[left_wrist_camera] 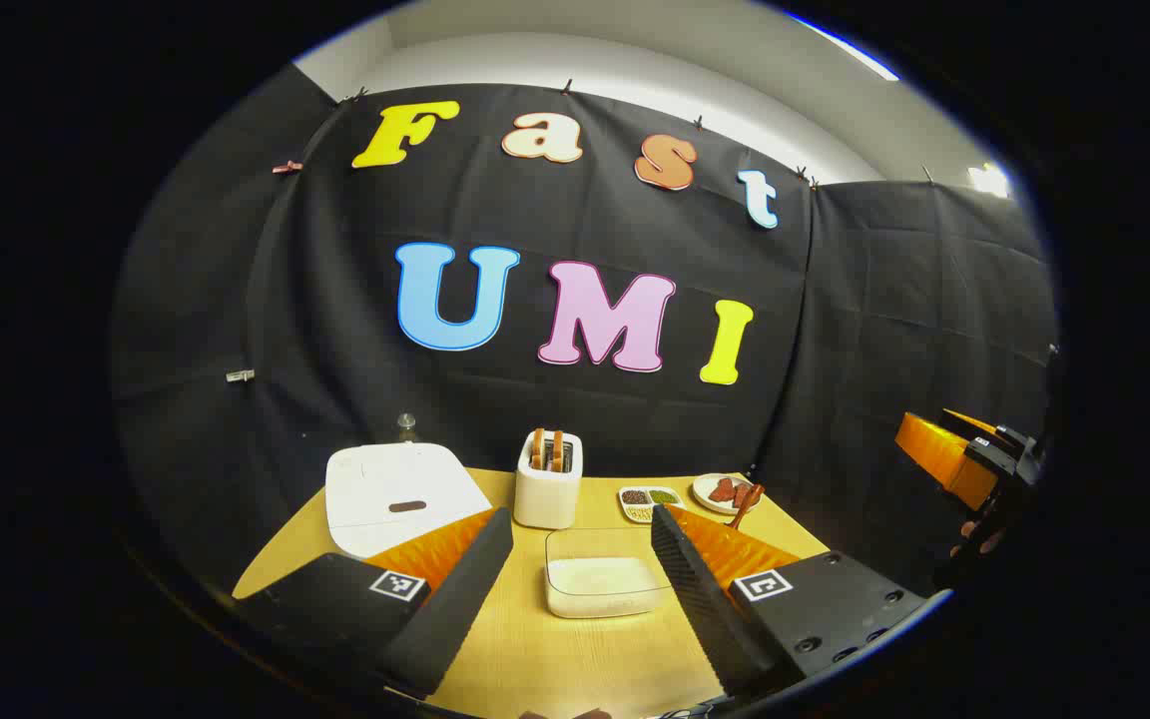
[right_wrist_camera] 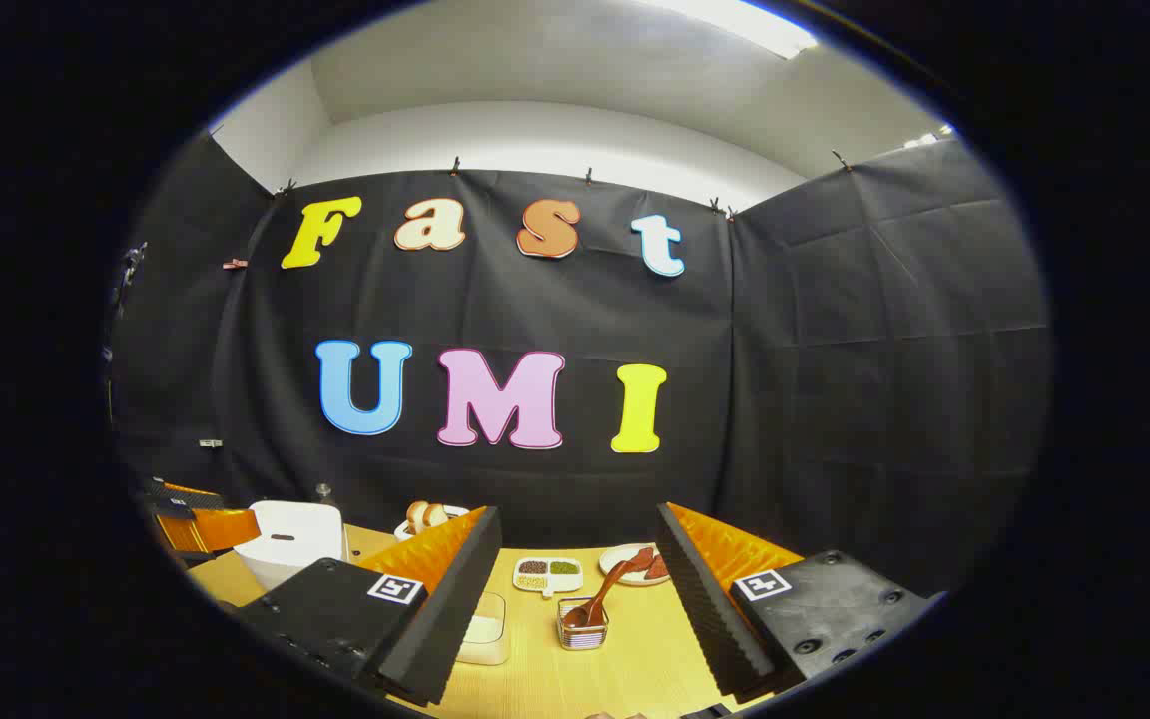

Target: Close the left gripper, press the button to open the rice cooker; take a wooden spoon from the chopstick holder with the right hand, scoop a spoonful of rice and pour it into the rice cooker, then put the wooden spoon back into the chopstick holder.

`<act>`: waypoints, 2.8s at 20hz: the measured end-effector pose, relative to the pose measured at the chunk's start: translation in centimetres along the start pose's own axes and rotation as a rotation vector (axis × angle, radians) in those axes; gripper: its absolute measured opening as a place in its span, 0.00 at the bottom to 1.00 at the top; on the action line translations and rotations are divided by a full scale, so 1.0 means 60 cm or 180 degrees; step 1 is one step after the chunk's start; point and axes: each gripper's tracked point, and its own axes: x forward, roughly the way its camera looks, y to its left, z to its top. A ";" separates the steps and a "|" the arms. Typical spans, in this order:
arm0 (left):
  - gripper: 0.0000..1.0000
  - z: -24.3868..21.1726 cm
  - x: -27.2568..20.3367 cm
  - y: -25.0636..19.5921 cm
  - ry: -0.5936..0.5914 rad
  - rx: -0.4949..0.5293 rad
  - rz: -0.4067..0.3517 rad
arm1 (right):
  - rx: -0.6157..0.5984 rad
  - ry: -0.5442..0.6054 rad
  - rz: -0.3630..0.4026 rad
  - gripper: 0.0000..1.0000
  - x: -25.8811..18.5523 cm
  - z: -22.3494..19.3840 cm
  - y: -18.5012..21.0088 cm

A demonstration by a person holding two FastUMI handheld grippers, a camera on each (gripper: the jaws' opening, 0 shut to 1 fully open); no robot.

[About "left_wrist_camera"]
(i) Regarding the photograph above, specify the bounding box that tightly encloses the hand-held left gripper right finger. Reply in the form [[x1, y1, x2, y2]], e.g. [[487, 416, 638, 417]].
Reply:
[[650, 504, 925, 700]]

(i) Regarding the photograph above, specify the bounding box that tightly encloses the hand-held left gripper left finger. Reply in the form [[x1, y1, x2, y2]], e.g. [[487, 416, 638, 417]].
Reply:
[[236, 507, 516, 700]]

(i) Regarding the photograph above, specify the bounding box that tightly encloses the brown wooden spoon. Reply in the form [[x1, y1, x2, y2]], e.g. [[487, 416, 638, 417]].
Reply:
[[728, 484, 766, 530]]

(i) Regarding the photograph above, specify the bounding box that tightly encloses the white rice cooker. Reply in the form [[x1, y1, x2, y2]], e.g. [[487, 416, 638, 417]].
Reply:
[[325, 442, 493, 558]]

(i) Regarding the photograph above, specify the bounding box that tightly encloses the white round plate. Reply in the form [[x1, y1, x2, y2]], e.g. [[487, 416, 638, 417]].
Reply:
[[692, 472, 761, 516]]

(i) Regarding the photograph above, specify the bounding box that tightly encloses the white divided bean dish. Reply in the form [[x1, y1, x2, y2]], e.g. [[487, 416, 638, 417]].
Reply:
[[618, 485, 684, 524]]

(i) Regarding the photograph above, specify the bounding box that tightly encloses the white toaster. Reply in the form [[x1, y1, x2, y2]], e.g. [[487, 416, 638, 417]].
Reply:
[[513, 429, 584, 530]]

